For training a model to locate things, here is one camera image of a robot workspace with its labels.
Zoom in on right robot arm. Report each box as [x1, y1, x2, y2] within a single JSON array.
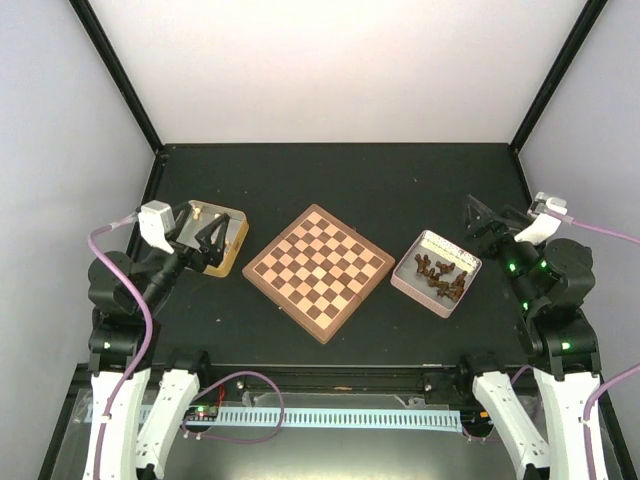
[[454, 193, 608, 479]]

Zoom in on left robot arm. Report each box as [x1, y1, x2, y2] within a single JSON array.
[[84, 201, 231, 479]]

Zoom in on light chess pieces pile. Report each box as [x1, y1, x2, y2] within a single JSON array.
[[192, 206, 231, 251]]

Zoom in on dark chess pieces pile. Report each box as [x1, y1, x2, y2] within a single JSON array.
[[414, 254, 468, 301]]

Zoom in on wooden chess board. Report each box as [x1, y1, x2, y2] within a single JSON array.
[[242, 204, 395, 344]]

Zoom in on yellow tin box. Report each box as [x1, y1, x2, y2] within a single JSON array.
[[179, 200, 249, 278]]

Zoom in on pink tin box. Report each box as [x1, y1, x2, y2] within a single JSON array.
[[391, 230, 482, 318]]

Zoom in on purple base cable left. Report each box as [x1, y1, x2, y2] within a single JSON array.
[[180, 370, 285, 445]]

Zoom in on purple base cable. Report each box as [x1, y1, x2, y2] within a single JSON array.
[[180, 370, 285, 445], [462, 364, 546, 444]]

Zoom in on black frame rail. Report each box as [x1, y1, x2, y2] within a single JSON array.
[[74, 362, 621, 401]]

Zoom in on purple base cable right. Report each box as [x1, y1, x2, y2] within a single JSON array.
[[462, 364, 546, 444]]

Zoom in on light blue cable duct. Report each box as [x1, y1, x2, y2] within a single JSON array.
[[84, 403, 462, 434]]

